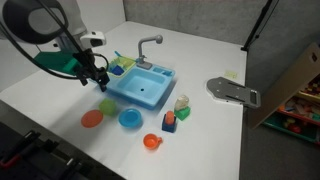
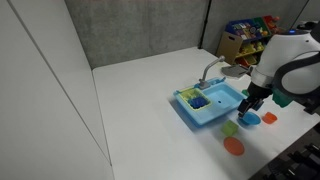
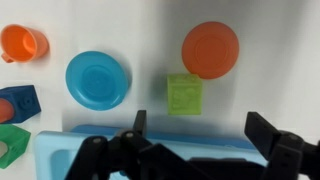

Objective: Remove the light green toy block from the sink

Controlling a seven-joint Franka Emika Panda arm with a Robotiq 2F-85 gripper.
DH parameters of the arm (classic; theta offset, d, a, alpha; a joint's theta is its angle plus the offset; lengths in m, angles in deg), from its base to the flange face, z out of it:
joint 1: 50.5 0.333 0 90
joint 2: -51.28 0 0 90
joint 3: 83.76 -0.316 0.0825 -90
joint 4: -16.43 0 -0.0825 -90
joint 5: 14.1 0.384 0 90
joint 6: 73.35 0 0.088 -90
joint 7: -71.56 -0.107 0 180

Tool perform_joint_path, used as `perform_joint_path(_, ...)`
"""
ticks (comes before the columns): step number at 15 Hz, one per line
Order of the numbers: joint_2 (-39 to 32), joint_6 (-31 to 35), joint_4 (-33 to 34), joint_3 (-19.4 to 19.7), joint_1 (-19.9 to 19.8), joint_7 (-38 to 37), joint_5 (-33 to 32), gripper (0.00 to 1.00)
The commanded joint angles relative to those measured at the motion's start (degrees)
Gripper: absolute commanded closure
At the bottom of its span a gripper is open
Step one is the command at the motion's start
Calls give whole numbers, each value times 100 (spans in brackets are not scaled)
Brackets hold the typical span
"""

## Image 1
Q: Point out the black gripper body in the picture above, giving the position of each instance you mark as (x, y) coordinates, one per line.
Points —
(87, 63)

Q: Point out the light green toy block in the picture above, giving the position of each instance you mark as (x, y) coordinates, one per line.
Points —
(107, 107)

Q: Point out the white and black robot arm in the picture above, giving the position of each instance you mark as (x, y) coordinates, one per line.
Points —
(40, 18)

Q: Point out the dark blue toy dishes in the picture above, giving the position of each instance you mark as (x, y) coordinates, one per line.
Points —
(117, 70)

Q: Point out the teal toy utensil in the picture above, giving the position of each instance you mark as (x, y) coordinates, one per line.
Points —
(117, 53)

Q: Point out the orange toy plate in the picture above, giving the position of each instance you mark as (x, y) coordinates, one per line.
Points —
(92, 119)

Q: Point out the blue toy plate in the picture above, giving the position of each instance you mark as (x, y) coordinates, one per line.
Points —
(130, 118)

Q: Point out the grey toy faucet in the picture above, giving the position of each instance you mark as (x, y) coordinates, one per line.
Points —
(142, 45)

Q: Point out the light blue toy sink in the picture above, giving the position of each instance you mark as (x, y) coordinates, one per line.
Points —
(156, 96)

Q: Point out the orange toy cup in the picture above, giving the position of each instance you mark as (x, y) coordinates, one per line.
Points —
(150, 141)

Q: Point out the dark blue cube block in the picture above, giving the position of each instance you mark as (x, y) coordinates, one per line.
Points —
(168, 127)

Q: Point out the green cube block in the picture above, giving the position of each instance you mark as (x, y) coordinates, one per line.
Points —
(183, 114)

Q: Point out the toy storage shelf with bins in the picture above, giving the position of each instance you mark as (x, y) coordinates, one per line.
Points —
(293, 86)

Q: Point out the yellow-green dish rack basket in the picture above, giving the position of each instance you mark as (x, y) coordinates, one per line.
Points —
(128, 63)

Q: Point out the orange cylinder peg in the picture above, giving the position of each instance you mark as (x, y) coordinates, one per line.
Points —
(170, 117)

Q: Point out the cream cylinder peg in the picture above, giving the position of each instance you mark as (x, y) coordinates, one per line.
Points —
(181, 101)

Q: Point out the black equipment stand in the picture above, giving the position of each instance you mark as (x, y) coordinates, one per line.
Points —
(36, 150)

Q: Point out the grey metal mounting plate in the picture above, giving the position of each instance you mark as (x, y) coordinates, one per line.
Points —
(230, 90)

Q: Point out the yellow sticky note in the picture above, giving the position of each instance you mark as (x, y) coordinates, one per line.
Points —
(231, 74)

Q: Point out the black vertical pole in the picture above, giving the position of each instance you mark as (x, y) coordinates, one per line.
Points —
(257, 25)

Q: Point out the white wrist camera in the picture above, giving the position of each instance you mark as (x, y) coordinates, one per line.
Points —
(93, 38)

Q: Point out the green gripper mount bracket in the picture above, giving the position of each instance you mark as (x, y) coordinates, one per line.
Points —
(53, 61)

